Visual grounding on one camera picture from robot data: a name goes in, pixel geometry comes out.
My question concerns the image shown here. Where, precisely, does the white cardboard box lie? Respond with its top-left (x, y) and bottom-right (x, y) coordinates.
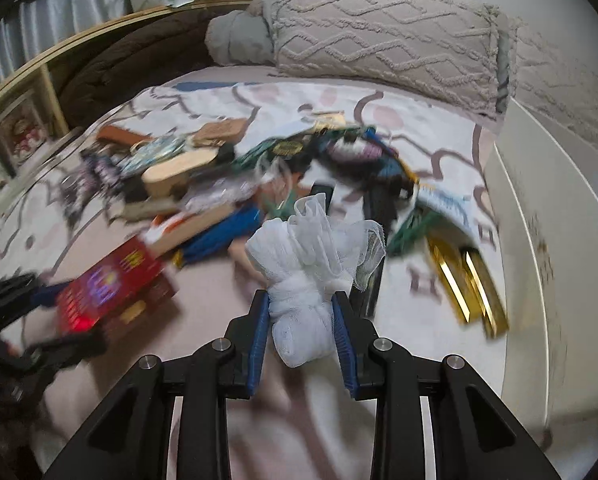
top-left (484, 97), bottom-right (598, 421)

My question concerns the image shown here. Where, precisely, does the engraved wooden tag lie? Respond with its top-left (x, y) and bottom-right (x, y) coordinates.
top-left (191, 119), bottom-right (250, 145)

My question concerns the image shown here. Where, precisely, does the oval wooden box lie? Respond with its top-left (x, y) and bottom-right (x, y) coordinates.
top-left (141, 147), bottom-right (230, 198)

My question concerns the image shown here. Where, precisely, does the wooden bedside shelf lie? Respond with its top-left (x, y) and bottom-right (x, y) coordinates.
top-left (0, 0), bottom-right (254, 181)

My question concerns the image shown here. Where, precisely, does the grey rolled blanket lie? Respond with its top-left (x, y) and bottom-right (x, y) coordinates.
top-left (205, 7), bottom-right (277, 68)

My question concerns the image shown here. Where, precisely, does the white gauze bundle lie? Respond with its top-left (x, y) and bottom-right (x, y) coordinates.
top-left (245, 195), bottom-right (387, 368)

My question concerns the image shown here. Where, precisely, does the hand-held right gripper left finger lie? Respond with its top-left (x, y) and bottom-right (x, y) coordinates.
top-left (41, 290), bottom-right (272, 480)

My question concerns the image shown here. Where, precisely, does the dark crochet pouch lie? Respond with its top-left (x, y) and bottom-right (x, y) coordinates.
top-left (319, 132), bottom-right (414, 201)

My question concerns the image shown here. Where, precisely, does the brown blanket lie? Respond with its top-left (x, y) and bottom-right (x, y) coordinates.
top-left (46, 7), bottom-right (240, 116)

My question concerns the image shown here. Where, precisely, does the printed blanket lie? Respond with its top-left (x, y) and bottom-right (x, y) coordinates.
top-left (0, 80), bottom-right (504, 480)

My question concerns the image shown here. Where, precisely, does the blue tube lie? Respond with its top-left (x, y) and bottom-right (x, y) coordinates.
top-left (171, 207), bottom-right (262, 268)

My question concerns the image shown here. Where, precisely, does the floral fabric pouch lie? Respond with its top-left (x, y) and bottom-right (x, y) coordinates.
top-left (121, 135), bottom-right (190, 173)

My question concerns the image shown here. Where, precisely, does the red cigarette pack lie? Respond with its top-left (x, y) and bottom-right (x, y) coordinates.
top-left (56, 236), bottom-right (177, 348)

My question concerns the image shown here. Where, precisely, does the black green lighter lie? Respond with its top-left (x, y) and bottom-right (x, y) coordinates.
top-left (309, 185), bottom-right (334, 221)

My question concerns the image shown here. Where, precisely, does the framed picture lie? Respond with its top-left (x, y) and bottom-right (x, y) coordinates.
top-left (0, 92), bottom-right (50, 176)

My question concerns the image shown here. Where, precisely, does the beige knit pillow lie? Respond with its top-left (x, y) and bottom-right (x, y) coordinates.
top-left (504, 15), bottom-right (598, 151)
top-left (266, 0), bottom-right (510, 118)

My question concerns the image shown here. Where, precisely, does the white blue packet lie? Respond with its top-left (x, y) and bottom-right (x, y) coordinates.
top-left (416, 187), bottom-right (482, 251)

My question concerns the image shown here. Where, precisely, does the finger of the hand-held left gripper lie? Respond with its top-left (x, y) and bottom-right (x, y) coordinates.
top-left (0, 272), bottom-right (70, 321)
top-left (24, 325), bottom-right (112, 368)

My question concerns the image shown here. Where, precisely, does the grey curtain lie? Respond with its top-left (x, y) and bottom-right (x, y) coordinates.
top-left (0, 0), bottom-right (132, 98)

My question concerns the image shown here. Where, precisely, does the green plastic clip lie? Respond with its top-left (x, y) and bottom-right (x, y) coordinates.
top-left (386, 207), bottom-right (444, 256)

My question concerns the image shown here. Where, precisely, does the purple white crochet pouch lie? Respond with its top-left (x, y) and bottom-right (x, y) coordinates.
top-left (64, 152), bottom-right (124, 211)

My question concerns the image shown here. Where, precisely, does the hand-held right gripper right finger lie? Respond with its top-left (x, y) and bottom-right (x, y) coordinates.
top-left (330, 291), bottom-right (562, 480)

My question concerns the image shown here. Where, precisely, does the clear plastic case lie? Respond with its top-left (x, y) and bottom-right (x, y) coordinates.
top-left (184, 180), bottom-right (260, 211)

